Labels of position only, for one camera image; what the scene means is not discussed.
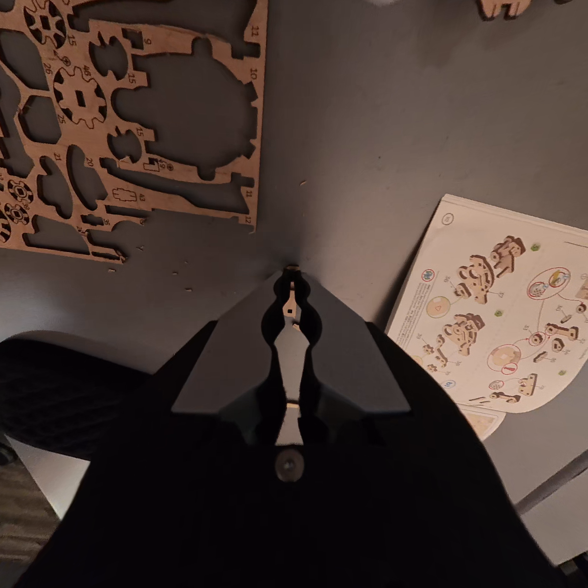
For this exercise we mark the large partly assembled wooden model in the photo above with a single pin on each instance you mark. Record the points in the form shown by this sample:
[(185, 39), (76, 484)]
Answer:
[(500, 9)]

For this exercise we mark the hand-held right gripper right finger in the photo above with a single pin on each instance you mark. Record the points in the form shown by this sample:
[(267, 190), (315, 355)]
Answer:
[(363, 381)]

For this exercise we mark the open instruction booklet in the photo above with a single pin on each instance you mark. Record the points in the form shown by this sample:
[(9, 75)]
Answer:
[(482, 220)]

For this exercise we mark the small wooden part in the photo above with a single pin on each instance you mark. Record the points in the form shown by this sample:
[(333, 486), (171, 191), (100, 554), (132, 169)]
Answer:
[(290, 305)]

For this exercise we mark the wooden laser-cut parts sheet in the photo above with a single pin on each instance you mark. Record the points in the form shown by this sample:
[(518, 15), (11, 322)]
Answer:
[(138, 183)]

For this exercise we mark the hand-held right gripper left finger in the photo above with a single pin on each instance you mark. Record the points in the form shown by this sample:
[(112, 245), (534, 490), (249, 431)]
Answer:
[(220, 381)]

